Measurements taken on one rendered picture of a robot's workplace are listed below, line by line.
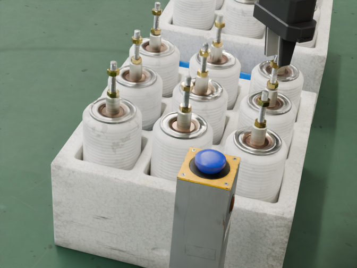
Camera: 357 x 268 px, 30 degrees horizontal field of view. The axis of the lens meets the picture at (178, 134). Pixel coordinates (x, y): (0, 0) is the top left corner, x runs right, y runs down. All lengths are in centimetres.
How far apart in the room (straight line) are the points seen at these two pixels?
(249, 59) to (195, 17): 15
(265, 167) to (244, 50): 53
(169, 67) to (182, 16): 30
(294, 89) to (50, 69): 71
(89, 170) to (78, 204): 8
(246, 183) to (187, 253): 17
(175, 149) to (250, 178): 12
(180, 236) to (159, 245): 21
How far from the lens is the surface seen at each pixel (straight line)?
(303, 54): 149
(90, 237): 115
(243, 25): 151
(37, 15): 199
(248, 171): 101
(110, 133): 104
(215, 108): 112
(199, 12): 152
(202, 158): 85
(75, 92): 161
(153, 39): 125
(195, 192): 85
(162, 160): 104
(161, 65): 124
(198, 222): 88
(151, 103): 116
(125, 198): 107
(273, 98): 112
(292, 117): 112
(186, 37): 151
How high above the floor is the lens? 83
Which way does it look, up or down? 34 degrees down
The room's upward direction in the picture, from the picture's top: 5 degrees clockwise
